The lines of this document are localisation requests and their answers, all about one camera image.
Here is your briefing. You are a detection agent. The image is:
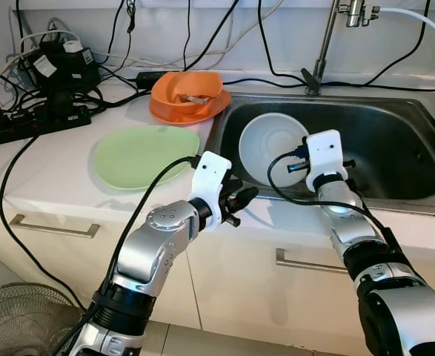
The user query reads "white bowl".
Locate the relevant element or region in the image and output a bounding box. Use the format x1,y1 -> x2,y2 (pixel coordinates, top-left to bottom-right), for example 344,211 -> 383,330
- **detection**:
238,113 -> 311,188

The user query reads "green plate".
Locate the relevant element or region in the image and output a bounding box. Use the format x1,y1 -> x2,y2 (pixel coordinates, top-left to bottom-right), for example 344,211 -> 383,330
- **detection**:
93,125 -> 201,191

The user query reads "grey brown scrap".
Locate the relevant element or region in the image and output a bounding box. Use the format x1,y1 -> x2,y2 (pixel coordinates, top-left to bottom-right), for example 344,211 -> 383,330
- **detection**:
175,92 -> 212,105

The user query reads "stainless steel sink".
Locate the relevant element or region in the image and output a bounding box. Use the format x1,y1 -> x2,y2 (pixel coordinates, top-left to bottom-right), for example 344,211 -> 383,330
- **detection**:
206,93 -> 435,201

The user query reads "white cabinet door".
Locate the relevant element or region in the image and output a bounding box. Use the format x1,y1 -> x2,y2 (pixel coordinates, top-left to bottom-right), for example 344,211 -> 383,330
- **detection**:
187,219 -> 435,355
0,194 -> 207,331

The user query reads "chrome faucet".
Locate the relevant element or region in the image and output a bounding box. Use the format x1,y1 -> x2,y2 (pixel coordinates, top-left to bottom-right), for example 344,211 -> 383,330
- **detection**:
300,0 -> 382,95

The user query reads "orange bowl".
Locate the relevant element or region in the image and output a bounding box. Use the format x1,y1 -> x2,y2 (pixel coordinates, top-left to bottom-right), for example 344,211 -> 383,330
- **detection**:
150,70 -> 224,112

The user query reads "small black power brick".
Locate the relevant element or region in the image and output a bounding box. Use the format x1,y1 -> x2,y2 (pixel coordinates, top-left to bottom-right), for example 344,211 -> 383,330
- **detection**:
136,70 -> 166,84

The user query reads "black power strip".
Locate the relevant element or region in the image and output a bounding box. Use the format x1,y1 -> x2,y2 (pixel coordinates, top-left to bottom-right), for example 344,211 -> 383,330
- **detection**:
0,104 -> 92,149

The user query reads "metal grille floor fan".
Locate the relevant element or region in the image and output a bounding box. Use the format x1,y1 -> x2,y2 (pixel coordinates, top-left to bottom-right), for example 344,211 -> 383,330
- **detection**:
0,283 -> 84,356

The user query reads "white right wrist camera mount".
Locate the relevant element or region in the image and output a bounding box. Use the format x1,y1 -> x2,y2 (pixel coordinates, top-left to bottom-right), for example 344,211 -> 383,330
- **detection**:
306,131 -> 345,191

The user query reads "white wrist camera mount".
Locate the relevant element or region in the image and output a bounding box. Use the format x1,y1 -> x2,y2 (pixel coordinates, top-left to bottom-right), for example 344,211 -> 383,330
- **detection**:
189,151 -> 233,231
306,131 -> 345,191

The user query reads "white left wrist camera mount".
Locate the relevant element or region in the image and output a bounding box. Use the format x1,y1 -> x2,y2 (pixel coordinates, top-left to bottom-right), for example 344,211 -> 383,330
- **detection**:
189,151 -> 233,231

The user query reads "long steel cabinet handle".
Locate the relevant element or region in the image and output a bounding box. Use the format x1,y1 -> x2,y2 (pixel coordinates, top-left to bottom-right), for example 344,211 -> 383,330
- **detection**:
276,248 -> 351,274
10,215 -> 102,240

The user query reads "thin black cable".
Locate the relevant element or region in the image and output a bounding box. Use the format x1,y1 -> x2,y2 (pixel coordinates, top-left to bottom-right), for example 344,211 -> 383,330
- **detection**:
180,0 -> 240,73
228,74 -> 435,88
256,0 -> 430,85

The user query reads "white water hose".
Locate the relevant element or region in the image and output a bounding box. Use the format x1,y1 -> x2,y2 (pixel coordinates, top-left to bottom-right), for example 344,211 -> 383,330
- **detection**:
379,4 -> 435,44

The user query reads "black cable with clip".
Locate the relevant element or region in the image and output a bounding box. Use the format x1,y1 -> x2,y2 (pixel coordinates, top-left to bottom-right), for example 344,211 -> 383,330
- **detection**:
102,0 -> 134,75

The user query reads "thick black power cable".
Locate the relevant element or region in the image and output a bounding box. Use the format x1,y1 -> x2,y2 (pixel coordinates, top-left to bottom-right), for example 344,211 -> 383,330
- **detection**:
0,137 -> 84,309

